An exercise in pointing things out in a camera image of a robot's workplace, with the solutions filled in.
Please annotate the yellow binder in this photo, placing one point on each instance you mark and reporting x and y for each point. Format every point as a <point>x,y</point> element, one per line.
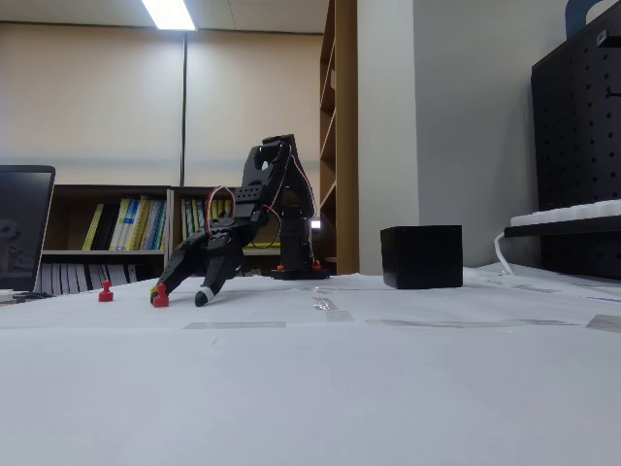
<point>220,208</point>
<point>185,218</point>
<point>196,216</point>
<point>214,209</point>
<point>227,206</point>

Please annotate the black perforated pegboard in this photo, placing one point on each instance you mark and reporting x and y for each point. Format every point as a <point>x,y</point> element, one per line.
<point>572,145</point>

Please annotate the dark laptop screen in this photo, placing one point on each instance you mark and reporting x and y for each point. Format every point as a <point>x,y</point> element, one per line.
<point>19,218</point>

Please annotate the white power strip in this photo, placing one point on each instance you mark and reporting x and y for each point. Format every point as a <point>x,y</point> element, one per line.
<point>572,211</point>

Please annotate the black square bin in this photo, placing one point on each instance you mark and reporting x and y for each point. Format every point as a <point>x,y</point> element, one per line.
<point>427,257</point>

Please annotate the yellow slim book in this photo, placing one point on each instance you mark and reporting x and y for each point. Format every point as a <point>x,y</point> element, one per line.
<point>93,228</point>

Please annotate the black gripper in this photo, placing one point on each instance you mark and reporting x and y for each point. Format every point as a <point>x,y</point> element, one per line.
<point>212,250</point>

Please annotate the yellow flat folder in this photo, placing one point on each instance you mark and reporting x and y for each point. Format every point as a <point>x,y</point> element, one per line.
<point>262,245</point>

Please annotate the white paper table cover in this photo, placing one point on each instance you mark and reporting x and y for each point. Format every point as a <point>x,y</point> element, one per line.
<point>310,388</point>

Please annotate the dark blue panel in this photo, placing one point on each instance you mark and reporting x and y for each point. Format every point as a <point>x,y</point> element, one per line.
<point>575,14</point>

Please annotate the black book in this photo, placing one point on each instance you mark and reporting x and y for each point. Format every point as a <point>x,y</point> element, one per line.
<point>107,228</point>

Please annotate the ceiling light panel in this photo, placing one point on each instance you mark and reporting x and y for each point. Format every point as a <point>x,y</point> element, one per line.
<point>170,14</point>

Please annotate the red pawn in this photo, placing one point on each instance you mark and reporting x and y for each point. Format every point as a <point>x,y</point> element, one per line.
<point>105,295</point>
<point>160,301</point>

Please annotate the blue white book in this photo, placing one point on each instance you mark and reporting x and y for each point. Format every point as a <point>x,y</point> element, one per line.
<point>155,225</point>

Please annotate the yellow white book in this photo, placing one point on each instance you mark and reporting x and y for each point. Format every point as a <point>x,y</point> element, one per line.
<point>121,225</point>

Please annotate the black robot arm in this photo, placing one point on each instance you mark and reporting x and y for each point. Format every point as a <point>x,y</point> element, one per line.
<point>291,228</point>

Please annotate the tall wooden shelf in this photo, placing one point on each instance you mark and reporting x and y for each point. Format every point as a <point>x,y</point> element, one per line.
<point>347,145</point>

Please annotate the black vertical wall conduit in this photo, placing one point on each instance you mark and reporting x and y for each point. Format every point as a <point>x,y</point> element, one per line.
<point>184,97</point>

